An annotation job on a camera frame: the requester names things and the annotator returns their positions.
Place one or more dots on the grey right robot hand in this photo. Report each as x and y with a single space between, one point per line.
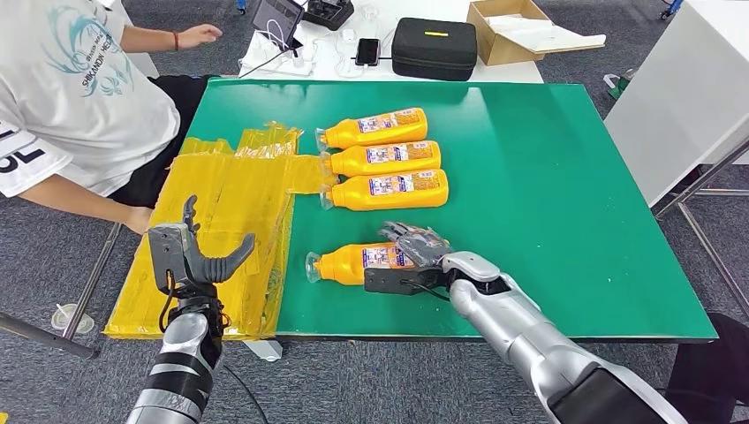
421 246

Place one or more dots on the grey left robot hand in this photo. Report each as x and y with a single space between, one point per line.
210 269

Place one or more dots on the person's left hand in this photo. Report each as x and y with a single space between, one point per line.
199 35

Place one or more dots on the person's right hand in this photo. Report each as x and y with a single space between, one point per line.
140 219

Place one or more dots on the orange detergent bottle clear cap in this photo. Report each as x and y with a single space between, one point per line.
392 157
380 126
345 264
398 190

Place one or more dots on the person's left forearm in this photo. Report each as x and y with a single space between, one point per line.
149 40

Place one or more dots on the person's right forearm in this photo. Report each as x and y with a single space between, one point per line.
76 202

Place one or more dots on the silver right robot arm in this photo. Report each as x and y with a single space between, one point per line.
526 339

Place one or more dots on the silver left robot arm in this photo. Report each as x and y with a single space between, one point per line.
181 351

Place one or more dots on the white power strip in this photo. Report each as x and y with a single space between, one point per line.
263 58

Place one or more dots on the silver metal leg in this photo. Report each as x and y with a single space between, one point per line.
90 281

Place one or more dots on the yellow taped cardboard mat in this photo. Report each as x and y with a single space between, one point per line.
234 193

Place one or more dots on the dark tablet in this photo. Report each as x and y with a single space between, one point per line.
278 17

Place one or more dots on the white table foot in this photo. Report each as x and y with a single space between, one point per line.
266 350

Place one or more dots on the clear plastic lid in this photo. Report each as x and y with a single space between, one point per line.
73 321

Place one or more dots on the black charger device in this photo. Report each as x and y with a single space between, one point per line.
327 12

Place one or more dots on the person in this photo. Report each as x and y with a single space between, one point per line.
70 105

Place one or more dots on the white charger plug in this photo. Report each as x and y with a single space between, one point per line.
349 35

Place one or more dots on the black metal floor bar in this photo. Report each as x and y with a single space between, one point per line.
47 336

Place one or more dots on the black smartphone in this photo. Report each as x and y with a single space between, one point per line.
367 51

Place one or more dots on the black zip case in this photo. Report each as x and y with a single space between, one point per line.
433 49

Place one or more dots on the white table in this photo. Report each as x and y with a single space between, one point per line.
515 70

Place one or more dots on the brown cardboard box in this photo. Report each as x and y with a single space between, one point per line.
497 47

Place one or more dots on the white sheet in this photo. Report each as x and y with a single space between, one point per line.
544 35

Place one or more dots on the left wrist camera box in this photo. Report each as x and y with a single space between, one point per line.
167 251

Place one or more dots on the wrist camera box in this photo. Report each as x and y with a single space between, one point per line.
167 251
392 281

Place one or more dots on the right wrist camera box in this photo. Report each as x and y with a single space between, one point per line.
392 281

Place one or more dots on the green white floor bracket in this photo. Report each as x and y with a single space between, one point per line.
620 85

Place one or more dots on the silver metal table frame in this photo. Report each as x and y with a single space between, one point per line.
702 177

